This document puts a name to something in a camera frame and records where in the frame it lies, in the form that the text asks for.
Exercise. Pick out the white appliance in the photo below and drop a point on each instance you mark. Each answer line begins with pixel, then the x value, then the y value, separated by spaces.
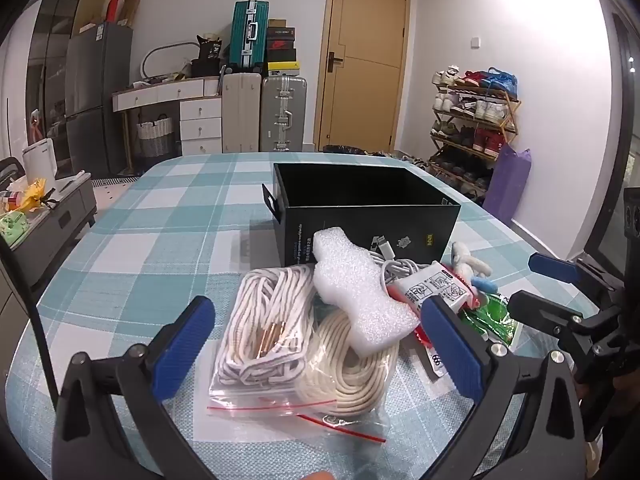
pixel 39 157

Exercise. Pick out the white drawer desk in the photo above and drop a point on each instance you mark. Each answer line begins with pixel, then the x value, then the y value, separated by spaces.
pixel 200 120

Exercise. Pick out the beige suitcase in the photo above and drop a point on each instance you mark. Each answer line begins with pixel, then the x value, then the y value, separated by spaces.
pixel 241 112

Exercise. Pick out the red paper bag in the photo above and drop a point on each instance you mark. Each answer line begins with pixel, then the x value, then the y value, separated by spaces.
pixel 113 9

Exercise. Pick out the red and white packet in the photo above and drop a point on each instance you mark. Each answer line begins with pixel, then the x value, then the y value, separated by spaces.
pixel 435 287

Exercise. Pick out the person's left hand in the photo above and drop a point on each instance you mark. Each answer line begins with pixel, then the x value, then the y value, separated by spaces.
pixel 315 475

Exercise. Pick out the teal suitcase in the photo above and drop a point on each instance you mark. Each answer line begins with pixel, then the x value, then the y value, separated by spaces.
pixel 250 35

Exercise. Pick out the white trash bin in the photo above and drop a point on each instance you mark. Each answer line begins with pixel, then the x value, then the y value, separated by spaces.
pixel 342 149

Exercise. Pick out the woven laundry basket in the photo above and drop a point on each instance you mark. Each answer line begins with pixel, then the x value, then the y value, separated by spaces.
pixel 156 137

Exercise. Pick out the bag of striped white laces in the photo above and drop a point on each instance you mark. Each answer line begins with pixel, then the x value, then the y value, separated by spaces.
pixel 260 320

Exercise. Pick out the dark glass cabinet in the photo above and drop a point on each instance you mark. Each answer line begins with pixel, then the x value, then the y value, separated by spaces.
pixel 55 50

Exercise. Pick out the yellow wooden door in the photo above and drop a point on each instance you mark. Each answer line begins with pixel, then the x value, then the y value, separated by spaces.
pixel 360 60

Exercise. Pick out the small white plush toy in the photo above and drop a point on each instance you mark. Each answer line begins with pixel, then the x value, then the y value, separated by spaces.
pixel 465 266

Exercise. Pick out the wooden shoe rack with shoes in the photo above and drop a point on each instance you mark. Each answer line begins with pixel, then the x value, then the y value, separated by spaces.
pixel 480 110

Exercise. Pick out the green packet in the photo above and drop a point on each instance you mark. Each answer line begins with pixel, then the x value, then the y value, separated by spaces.
pixel 492 319

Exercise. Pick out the brown shoe box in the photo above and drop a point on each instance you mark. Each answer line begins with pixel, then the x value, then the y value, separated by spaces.
pixel 278 24

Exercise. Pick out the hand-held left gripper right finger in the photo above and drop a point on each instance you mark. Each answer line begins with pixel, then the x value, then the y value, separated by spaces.
pixel 450 350

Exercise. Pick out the white foam piece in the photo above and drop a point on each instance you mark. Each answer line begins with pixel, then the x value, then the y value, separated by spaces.
pixel 360 290

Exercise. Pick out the yellow flowers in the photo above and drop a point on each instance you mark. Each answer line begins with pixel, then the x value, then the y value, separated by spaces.
pixel 32 195

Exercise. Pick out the grey low cabinet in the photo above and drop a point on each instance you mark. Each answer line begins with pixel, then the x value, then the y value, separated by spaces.
pixel 55 220

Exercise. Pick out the black paper bag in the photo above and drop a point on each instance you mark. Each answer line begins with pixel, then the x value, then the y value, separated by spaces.
pixel 210 49

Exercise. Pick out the teal checked tablecloth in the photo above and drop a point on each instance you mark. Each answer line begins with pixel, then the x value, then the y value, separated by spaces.
pixel 150 240

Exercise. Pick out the black and red shoe box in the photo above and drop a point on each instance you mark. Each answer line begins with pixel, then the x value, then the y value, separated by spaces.
pixel 280 40

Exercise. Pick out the black cardboard box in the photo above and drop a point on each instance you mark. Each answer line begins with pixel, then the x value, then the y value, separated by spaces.
pixel 350 230

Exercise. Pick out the scattered floor shoes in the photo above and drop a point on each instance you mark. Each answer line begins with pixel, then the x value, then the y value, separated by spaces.
pixel 400 157

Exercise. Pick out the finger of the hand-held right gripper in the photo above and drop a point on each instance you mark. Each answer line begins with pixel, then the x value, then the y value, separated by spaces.
pixel 540 310
pixel 552 267

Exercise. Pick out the silver suitcase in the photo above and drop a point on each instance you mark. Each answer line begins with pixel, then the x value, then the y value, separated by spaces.
pixel 283 112

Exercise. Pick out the light green object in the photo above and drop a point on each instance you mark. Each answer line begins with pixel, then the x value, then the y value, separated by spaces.
pixel 12 227

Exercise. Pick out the small brown cardboard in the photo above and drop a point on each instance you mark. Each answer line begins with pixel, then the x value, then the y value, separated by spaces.
pixel 131 10

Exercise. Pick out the large flat cardboard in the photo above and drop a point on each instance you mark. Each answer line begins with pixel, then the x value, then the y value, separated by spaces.
pixel 90 0

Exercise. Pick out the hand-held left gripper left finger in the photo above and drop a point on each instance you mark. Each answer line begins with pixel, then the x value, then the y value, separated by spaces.
pixel 186 342

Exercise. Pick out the purple bag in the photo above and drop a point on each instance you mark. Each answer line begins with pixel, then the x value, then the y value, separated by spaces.
pixel 507 185

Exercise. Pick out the black and yellow shoe box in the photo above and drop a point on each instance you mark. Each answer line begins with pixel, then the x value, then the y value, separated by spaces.
pixel 283 66

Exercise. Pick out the grey refrigerator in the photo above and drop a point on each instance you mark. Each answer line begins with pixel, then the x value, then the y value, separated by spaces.
pixel 97 100

